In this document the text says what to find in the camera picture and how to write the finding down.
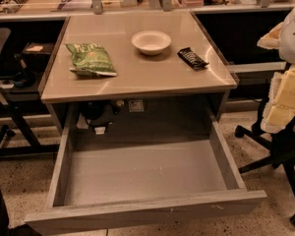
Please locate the green chip bag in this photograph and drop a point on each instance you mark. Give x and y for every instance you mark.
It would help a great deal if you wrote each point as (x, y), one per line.
(90, 59)

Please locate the black office chair right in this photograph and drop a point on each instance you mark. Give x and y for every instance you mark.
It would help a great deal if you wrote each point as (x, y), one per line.
(281, 148)

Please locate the grey cabinet with steel top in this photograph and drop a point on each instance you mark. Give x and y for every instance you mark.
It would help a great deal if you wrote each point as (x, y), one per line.
(137, 75)

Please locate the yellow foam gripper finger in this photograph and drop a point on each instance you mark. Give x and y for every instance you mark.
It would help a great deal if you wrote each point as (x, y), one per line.
(280, 108)

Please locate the black box with label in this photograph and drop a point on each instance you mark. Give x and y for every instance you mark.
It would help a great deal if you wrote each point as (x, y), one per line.
(37, 55)

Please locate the black chair at left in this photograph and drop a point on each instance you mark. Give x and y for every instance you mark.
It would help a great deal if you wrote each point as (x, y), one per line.
(35, 147)

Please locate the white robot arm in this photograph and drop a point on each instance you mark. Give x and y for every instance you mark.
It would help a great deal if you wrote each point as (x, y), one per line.
(282, 38)

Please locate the grey open top drawer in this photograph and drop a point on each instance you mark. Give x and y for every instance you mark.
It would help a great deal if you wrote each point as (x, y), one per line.
(147, 170)

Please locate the white paper bowl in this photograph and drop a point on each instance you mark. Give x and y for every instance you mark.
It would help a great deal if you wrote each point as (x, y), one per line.
(151, 42)

